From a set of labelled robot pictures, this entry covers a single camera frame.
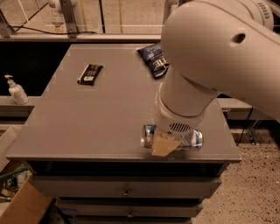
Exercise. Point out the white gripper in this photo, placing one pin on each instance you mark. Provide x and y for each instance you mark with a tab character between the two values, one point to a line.
174	122

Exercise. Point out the dented Red Bull can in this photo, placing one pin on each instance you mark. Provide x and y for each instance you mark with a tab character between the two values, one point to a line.
153	137

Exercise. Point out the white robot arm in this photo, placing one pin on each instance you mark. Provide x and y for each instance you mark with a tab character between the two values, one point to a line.
215	47

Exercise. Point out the grey drawer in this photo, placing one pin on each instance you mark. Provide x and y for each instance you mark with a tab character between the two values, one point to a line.
126	187
130	208

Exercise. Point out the grey drawer cabinet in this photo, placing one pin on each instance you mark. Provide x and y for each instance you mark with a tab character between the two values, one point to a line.
95	131

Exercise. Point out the blue Kettle chips bag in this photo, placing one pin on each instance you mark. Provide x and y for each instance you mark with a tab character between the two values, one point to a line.
154	59

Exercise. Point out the black snack bar wrapper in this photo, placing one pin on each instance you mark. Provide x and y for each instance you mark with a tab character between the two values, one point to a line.
89	74

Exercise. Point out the top grey drawer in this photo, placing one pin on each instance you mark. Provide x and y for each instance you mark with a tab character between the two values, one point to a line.
126	187

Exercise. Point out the cardboard box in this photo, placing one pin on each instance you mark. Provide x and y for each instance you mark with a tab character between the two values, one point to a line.
28	206

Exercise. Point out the white pump soap bottle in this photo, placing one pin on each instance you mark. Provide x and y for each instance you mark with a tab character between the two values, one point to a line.
16	91

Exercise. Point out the grey metal railing post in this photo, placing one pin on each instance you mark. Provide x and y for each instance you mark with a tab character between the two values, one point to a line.
68	14

